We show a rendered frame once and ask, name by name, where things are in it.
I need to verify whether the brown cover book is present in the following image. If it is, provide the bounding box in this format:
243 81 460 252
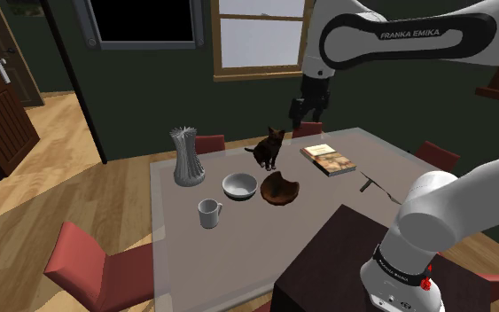
299 143 358 178

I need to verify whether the black cat figure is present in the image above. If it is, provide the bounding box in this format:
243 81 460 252
244 126 286 172

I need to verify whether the brown wooden bowl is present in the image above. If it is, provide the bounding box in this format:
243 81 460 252
259 170 301 207

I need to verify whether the dark thin hand tool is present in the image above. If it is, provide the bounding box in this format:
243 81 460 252
358 170 402 206

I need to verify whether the white bowl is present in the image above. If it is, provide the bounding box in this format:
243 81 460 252
222 172 259 202

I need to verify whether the grey ribbed vase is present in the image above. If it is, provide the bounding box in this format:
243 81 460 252
169 126 207 188

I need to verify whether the white mug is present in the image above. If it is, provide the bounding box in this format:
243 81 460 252
197 198 223 230

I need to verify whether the grey dining table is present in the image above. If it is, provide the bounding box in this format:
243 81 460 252
149 127 443 312

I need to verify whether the dark robot stand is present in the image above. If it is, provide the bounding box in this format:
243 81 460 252
269 203 492 312

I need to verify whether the grey framed black screen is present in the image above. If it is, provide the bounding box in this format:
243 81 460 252
72 0 205 51

